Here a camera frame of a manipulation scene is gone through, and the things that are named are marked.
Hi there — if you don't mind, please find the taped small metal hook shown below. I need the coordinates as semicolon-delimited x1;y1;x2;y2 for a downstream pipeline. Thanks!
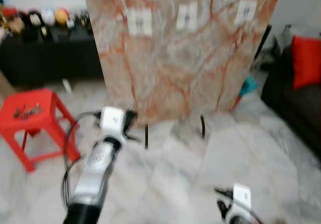
126;8;154;38
234;0;258;27
175;2;199;33

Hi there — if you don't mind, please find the red plastic stool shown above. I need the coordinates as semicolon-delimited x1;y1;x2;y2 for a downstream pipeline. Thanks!
0;87;82;173

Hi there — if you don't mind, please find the black low console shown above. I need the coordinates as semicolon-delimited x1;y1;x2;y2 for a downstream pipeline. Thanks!
0;23;106;94

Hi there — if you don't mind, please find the metal key bunch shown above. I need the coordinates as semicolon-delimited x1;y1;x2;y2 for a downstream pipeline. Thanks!
13;103;43;121

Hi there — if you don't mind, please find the black round plush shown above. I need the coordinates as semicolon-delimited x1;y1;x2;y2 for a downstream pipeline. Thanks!
78;11;94;34

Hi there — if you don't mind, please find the teal plastic item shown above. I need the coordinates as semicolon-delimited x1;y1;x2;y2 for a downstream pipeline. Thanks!
239;76;258;97

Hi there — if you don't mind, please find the black sofa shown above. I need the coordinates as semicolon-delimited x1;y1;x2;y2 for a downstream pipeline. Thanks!
261;26;321;159

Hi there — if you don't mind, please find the yellow red round plush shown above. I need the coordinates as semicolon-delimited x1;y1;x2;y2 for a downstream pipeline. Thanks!
55;7;70;27

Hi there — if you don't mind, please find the red cushion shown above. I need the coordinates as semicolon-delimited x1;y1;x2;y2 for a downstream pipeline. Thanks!
291;35;321;90

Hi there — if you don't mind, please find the black mouse plush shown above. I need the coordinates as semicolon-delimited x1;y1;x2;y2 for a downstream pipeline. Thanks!
28;11;44;30

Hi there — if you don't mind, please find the brown bear plush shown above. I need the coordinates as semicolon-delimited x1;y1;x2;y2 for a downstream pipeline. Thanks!
6;16;26;35

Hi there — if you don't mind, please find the red lid jar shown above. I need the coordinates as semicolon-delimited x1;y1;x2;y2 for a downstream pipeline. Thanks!
0;5;19;19

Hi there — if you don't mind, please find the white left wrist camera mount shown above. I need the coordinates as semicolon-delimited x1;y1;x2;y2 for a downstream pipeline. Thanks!
100;106;126;138

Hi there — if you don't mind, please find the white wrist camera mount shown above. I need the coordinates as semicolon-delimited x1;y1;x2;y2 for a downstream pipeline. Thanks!
232;183;253;215
100;106;126;138

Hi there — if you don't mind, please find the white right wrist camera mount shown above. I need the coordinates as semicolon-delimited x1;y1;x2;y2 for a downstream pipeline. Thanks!
232;183;253;215

